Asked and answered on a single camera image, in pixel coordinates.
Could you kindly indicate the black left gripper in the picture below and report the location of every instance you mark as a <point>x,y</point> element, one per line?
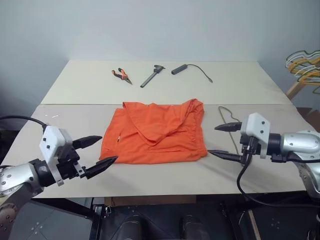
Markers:
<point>68,165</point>

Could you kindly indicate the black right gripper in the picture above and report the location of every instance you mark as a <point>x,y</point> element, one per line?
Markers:
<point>250,148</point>

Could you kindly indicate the orange shorts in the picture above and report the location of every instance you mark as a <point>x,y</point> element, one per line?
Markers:
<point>155,130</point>

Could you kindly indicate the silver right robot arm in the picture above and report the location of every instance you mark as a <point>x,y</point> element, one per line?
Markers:
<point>300,142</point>

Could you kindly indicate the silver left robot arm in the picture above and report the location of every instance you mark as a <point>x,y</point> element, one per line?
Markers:
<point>15,175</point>

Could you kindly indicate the dark rounded shape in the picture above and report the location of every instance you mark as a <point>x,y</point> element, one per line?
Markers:
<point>193,227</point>
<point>132,227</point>

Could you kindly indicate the orange black pliers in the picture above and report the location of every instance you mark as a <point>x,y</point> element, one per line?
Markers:
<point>122,74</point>

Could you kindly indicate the wooden stand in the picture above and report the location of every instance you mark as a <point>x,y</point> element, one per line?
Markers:
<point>295,88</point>

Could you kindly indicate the grey hand tool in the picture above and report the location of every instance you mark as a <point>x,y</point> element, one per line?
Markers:
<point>148,78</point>

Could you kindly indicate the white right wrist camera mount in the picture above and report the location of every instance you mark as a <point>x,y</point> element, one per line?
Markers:
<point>257,125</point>

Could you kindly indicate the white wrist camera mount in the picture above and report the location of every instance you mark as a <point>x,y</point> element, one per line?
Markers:
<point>257,125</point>
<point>51,140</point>

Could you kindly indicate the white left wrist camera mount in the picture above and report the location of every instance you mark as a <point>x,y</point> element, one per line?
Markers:
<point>51,140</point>

